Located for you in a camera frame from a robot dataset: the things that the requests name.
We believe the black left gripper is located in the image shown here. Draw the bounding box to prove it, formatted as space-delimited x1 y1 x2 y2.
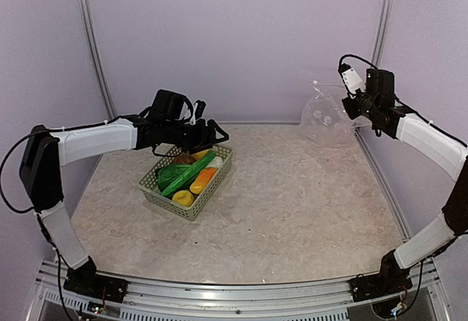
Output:
165 119 230 155

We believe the green cucumber toy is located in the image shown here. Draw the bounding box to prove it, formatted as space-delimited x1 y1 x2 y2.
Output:
161 150 216 197

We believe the clear zip top bag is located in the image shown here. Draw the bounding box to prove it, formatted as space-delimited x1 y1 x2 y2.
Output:
299 80 355 148

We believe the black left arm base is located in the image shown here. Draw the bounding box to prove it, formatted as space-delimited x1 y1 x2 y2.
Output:
64 264 129 303

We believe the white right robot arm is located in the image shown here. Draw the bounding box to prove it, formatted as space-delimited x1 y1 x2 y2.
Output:
338 63 467 295

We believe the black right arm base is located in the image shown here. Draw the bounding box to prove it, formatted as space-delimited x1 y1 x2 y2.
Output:
348 251 412 302

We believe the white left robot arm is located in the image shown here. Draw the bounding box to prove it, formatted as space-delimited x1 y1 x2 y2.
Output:
19 89 230 295

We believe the yellow lemon toy back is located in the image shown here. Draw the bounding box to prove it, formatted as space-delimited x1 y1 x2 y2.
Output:
192 149 209 160

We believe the yellow lemon toy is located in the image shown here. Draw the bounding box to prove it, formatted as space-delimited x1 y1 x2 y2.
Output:
192 149 209 160
172 190 195 208

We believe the brown round cake toy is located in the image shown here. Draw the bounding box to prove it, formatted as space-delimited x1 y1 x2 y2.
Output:
172 154 197 165

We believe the green bok choy toy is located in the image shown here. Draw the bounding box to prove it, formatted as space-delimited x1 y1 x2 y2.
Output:
156 156 224 197

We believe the yellow lemon toy front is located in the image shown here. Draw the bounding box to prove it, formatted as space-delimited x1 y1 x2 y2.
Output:
172 190 195 208

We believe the beige perforated plastic basket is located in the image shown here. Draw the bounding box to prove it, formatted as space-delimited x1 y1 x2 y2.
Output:
138 145 233 221

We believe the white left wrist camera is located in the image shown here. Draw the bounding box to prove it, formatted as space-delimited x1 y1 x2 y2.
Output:
189 100 206 125

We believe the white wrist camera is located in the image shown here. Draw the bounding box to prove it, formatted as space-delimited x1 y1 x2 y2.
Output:
189 100 206 125
341 67 366 95

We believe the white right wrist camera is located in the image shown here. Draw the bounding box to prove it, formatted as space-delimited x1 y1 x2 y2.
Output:
341 67 366 95

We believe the black right camera cable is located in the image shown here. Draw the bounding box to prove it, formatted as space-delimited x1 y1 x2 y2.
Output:
338 53 377 77

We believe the right aluminium frame post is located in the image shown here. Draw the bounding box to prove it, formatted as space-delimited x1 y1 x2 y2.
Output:
371 0 393 66

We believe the aluminium frame post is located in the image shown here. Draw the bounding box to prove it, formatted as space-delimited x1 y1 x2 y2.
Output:
78 0 116 119
371 0 393 66

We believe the front aluminium rail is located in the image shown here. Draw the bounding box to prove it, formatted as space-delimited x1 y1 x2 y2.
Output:
25 258 449 321

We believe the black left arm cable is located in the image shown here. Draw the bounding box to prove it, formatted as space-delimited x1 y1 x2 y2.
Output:
0 132 41 214

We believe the left aluminium frame post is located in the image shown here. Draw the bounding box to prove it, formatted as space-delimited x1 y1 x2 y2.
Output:
78 0 116 119

